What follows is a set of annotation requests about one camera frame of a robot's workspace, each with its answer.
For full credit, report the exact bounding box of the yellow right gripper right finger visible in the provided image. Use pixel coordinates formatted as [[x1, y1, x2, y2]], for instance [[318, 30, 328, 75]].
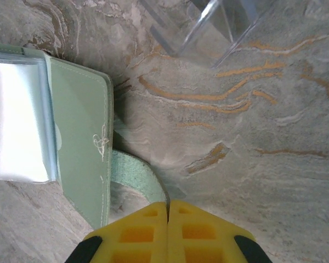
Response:
[[167, 199, 273, 263]]

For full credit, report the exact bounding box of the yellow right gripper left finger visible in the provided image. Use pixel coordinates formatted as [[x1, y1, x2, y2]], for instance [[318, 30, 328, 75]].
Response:
[[67, 201, 169, 263]]

